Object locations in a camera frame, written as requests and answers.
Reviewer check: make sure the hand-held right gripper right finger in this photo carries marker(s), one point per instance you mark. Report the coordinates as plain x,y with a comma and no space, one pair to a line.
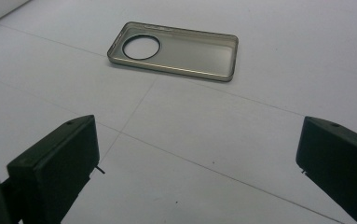
337,158

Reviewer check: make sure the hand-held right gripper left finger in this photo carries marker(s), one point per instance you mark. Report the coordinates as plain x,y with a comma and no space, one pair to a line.
58,161

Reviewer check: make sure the translucent grey phone case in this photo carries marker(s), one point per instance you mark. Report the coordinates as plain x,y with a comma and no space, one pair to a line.
194,54

